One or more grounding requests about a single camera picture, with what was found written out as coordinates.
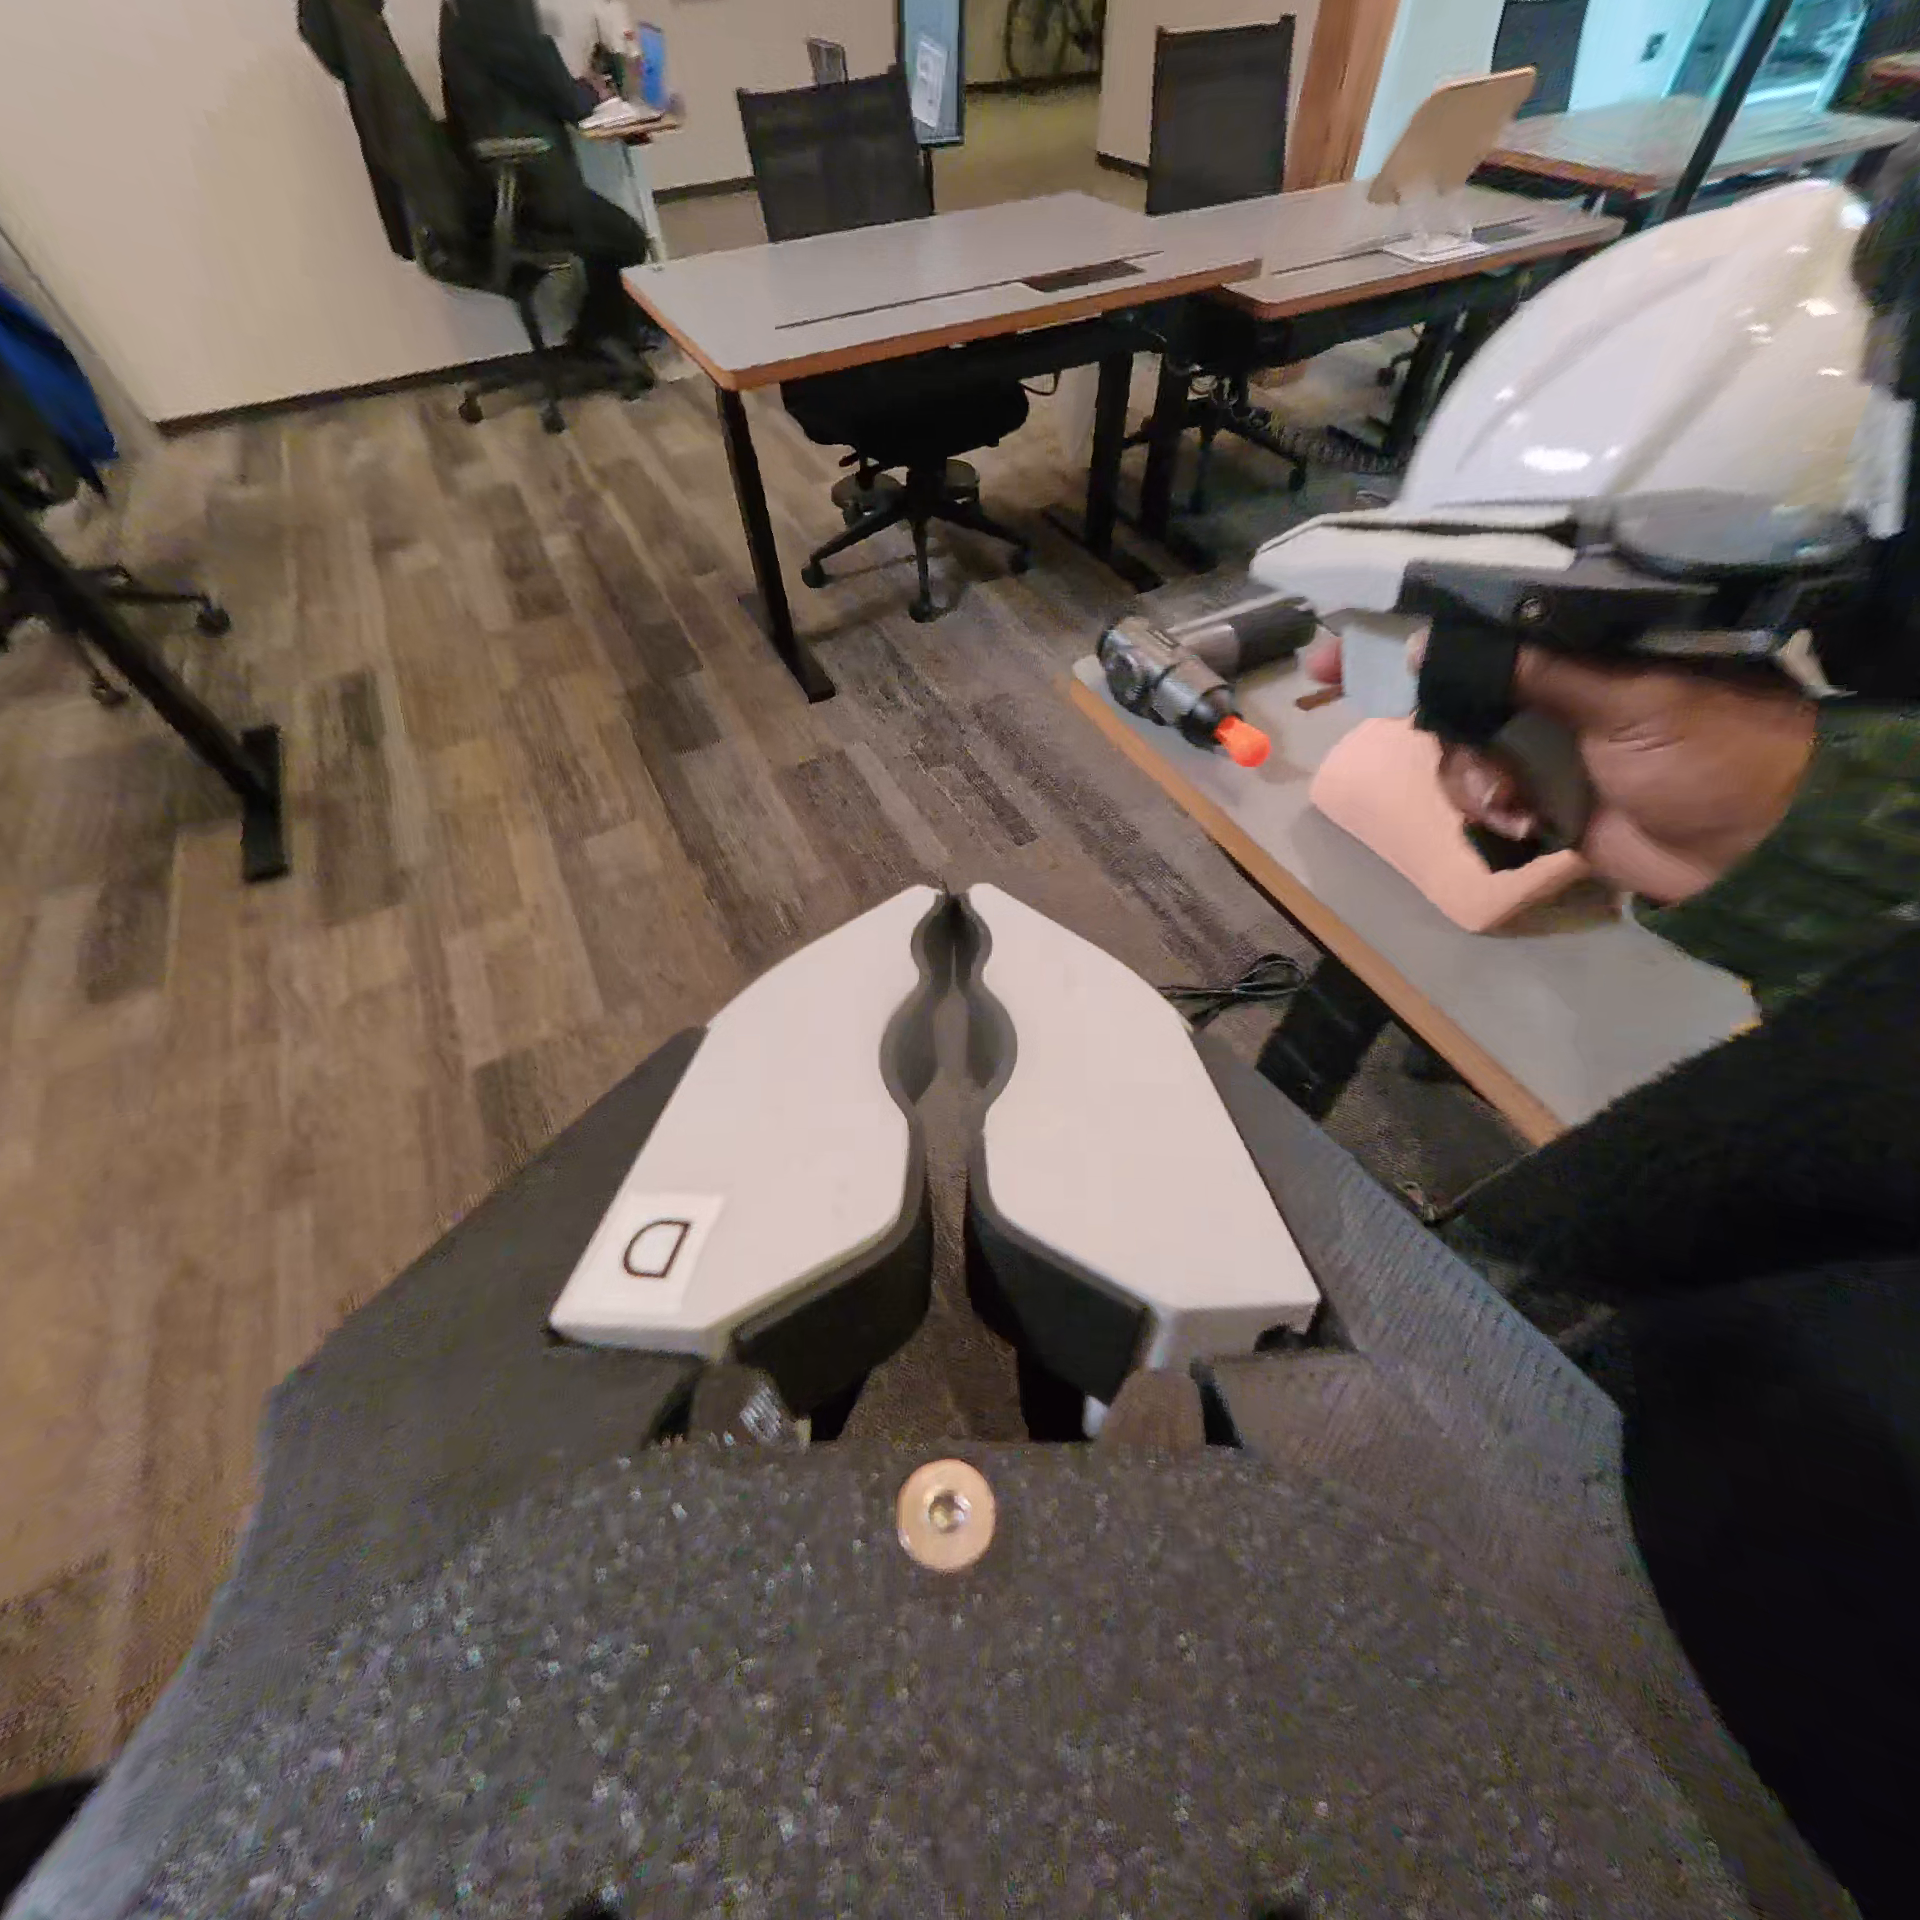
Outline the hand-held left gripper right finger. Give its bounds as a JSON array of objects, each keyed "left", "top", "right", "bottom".
[{"left": 953, "top": 883, "right": 1326, "bottom": 1420}]

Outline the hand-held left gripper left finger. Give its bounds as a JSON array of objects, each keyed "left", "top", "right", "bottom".
[{"left": 545, "top": 885, "right": 940, "bottom": 1429}]

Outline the person's right forearm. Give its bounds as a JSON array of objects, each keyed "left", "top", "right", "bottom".
[{"left": 1631, "top": 697, "right": 1920, "bottom": 1030}]

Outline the person's right hand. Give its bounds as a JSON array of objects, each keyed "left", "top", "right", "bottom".
[{"left": 1435, "top": 649, "right": 1829, "bottom": 906}]

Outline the black grey power tool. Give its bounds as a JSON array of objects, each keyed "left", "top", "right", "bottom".
[{"left": 1093, "top": 593, "right": 1326, "bottom": 773}]

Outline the white hard hat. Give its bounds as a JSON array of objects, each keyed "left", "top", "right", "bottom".
[{"left": 1391, "top": 177, "right": 1896, "bottom": 561}]

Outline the beige board document stand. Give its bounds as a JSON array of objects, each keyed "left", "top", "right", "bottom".
[{"left": 1362, "top": 67, "right": 1542, "bottom": 269}]

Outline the small grey wood-edged table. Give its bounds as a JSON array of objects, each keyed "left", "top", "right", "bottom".
[{"left": 1067, "top": 637, "right": 1759, "bottom": 1154}]

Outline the black office chair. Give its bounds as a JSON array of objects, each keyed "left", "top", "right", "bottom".
[
  {"left": 1142, "top": 14, "right": 1309, "bottom": 504},
  {"left": 404, "top": 133, "right": 661, "bottom": 438},
  {"left": 733, "top": 70, "right": 1039, "bottom": 626}
]

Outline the black slanted pole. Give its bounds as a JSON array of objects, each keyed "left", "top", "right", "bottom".
[{"left": 1638, "top": 0, "right": 1800, "bottom": 230}]

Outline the black display panel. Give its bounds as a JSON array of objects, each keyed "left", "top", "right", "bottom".
[{"left": 894, "top": 0, "right": 971, "bottom": 152}]

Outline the person's black clothing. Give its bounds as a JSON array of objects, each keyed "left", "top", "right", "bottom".
[{"left": 1445, "top": 931, "right": 1920, "bottom": 1920}]

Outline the black stand leg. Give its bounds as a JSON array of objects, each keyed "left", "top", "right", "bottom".
[{"left": 0, "top": 476, "right": 294, "bottom": 889}]

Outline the blue cloth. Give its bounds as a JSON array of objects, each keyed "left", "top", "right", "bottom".
[{"left": 0, "top": 283, "right": 122, "bottom": 470}]

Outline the black hanging jacket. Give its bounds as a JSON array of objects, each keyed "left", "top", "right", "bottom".
[{"left": 296, "top": 0, "right": 452, "bottom": 271}]

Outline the black floor cable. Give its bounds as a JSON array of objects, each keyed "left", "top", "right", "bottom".
[{"left": 1158, "top": 949, "right": 1309, "bottom": 1035}]

